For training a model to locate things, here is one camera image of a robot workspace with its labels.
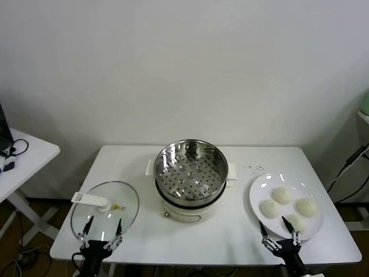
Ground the glass lid with white handle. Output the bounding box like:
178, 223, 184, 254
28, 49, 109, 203
70, 181, 140, 242

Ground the black looped cable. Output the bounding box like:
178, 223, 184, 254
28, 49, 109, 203
4, 138, 29, 158

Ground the white floor cable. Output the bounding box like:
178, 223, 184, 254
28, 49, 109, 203
0, 244, 51, 277

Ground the steel steamer basket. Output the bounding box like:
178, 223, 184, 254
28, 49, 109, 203
153, 139, 229, 203

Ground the black power cable with adapter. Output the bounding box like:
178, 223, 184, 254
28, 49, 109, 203
325, 144, 369, 204

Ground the white round plate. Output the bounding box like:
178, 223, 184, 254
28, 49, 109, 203
249, 173, 324, 241

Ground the white shelf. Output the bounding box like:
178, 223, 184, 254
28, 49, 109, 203
356, 110, 369, 130

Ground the white steamed baozi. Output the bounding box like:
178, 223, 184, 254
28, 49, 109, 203
284, 215, 307, 233
272, 186, 293, 206
295, 198, 318, 218
261, 199, 282, 219

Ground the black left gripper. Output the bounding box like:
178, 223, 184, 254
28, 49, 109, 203
77, 215, 124, 256

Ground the black laptop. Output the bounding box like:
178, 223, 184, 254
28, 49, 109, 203
0, 102, 14, 153

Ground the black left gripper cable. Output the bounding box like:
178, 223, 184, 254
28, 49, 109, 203
71, 252, 85, 269

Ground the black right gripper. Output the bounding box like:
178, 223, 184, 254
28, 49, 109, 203
258, 215, 303, 259

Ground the white side table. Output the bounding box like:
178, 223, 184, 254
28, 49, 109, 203
0, 126, 61, 246

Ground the white furniture foot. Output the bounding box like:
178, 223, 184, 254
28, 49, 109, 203
344, 206, 369, 231

